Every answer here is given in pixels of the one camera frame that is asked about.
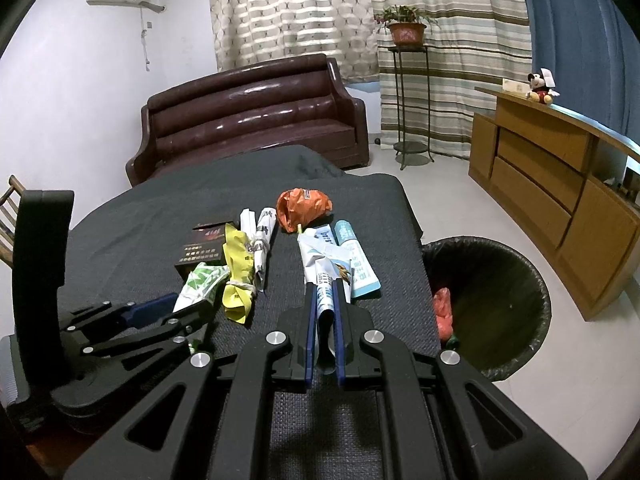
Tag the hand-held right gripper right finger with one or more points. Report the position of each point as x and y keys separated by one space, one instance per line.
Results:
x=341 y=340

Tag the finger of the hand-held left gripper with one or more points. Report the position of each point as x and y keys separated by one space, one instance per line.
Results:
x=150 y=332
x=145 y=312

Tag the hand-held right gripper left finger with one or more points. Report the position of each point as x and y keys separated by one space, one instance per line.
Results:
x=311 y=340

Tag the green and white wrapper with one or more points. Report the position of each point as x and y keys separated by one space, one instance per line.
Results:
x=200 y=285

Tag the light blue toothpaste tube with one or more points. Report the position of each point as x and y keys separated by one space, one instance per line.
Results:
x=360 y=270

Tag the white and blue carton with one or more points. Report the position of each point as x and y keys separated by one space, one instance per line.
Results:
x=320 y=265

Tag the orange wrapper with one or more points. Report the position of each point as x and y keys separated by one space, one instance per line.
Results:
x=302 y=207

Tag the long white paper box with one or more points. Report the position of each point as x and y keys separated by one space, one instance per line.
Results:
x=247 y=222

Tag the black trash bin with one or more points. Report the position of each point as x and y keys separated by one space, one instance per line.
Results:
x=495 y=300

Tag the wooden chair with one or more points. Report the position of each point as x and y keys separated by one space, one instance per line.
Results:
x=7 y=220

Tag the dark cigarette box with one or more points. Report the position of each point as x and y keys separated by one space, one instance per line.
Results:
x=202 y=250

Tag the yellow crumpled wrapper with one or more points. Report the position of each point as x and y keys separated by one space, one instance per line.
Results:
x=239 y=270

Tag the crumpled white printed wrapper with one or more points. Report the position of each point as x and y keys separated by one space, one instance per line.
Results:
x=262 y=250

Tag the orange plastic bag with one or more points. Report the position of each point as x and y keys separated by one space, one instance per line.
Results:
x=442 y=315

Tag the dark grey tablecloth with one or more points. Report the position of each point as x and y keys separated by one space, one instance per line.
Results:
x=150 y=200

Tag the black metal plant stand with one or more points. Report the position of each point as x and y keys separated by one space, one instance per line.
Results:
x=412 y=150

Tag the brown leather sofa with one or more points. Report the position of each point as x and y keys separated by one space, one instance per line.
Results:
x=250 y=115

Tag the wooden cabinet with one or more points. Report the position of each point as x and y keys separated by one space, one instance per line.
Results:
x=550 y=185

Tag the striped curtain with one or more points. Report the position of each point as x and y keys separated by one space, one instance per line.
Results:
x=460 y=60

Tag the white flat box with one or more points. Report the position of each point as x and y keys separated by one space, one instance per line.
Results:
x=515 y=87

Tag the potted plant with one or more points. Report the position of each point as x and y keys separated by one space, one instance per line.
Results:
x=407 y=30

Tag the mouse plush toy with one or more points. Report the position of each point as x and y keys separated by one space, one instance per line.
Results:
x=542 y=90

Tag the beige patterned curtain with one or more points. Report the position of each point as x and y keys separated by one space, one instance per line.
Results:
x=290 y=10

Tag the blue curtain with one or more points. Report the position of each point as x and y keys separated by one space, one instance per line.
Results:
x=575 y=25

